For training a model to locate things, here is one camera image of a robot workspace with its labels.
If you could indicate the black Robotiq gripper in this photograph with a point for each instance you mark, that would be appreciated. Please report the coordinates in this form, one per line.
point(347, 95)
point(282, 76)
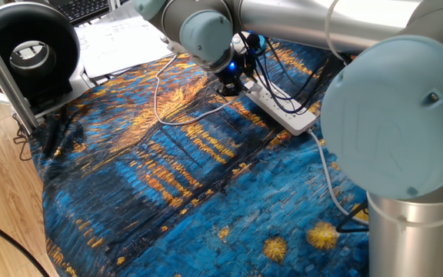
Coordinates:
point(240, 69)

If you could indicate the white power strip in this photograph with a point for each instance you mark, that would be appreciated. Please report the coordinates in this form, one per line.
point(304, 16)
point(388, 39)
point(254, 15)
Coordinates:
point(287, 115)

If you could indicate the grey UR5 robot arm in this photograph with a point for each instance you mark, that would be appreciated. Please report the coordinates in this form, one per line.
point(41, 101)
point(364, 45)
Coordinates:
point(390, 115)

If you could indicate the starry night painting tablecloth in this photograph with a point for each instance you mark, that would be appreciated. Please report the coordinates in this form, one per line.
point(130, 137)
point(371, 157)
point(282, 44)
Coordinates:
point(206, 200)

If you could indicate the white paper sheets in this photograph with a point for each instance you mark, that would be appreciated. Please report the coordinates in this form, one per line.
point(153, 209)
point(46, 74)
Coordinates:
point(129, 42)

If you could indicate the black computer keyboard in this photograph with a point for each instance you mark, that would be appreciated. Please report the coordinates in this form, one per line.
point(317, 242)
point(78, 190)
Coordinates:
point(83, 9)

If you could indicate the black round duct fan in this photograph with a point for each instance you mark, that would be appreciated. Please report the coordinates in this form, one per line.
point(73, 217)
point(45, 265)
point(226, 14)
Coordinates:
point(64, 42)

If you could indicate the aluminium profile post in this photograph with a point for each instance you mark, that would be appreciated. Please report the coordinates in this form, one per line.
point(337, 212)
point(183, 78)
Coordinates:
point(7, 79)

